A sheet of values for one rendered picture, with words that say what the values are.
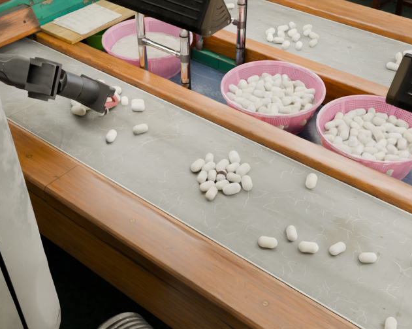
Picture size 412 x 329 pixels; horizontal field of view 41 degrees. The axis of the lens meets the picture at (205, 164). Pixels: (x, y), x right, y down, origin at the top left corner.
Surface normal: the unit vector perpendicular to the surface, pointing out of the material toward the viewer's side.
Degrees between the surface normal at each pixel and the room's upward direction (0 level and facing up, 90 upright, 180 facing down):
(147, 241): 0
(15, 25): 66
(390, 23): 0
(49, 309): 82
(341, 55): 0
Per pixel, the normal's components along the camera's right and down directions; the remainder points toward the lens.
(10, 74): 0.59, 0.17
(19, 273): 0.89, 0.29
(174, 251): 0.00, -0.77
